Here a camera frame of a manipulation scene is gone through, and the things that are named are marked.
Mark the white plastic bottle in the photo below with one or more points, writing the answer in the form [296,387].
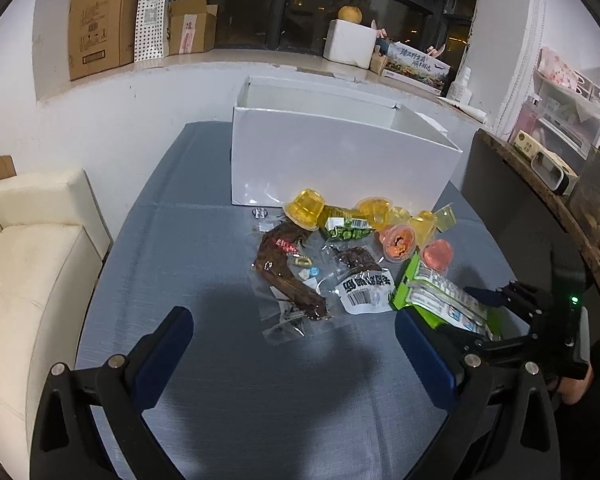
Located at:
[459,91]

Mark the dark wooden side table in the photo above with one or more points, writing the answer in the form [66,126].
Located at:
[532,225]

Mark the yellow pomelo fruit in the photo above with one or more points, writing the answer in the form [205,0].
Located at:
[351,14]

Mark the pale yellow jelly cup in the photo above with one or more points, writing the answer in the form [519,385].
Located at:
[397,215]

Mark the cream patterned small box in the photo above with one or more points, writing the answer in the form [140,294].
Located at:
[525,144]

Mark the green yellow snack packet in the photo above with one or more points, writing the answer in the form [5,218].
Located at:
[337,223]

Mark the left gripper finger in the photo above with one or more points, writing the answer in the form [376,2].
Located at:
[487,297]

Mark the clear plastic drawer organizer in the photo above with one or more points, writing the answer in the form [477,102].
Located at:
[562,111]

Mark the cream leather sofa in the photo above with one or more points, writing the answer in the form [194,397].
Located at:
[52,246]

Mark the white dotted paper bag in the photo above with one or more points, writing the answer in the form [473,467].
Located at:
[151,29]

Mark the blue grey table cloth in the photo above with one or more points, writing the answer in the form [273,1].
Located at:
[343,404]

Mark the orange fruit jelly cup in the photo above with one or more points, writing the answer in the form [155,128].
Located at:
[398,242]

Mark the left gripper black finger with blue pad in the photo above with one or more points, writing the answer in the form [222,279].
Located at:
[66,443]
[499,421]

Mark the white foam box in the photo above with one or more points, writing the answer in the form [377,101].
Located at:
[349,43]

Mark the green white snack bag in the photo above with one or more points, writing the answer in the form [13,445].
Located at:
[439,301]

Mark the dark dried meat packet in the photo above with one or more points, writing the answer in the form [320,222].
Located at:
[281,275]

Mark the person's hand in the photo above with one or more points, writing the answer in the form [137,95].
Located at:
[569,390]

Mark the small yellow jelly cup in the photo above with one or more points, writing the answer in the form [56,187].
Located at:
[424,225]

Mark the white grey alarm clock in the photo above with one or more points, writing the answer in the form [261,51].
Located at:
[554,172]

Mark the pale yellow jelly pouch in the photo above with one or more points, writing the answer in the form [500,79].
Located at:
[445,218]

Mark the pink jelly cup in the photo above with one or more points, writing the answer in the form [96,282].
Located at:
[438,255]

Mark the large yellow jelly cup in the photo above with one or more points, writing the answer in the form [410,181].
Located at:
[305,209]

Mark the large white storage box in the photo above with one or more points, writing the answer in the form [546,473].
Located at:
[288,135]

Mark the large brown cardboard box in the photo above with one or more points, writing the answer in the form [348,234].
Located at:
[100,35]

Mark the white barcode meat snack packet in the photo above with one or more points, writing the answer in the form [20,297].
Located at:
[358,280]

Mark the small open cardboard box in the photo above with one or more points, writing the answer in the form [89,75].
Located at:
[192,26]

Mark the printed landscape carton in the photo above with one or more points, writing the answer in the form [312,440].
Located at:
[407,64]

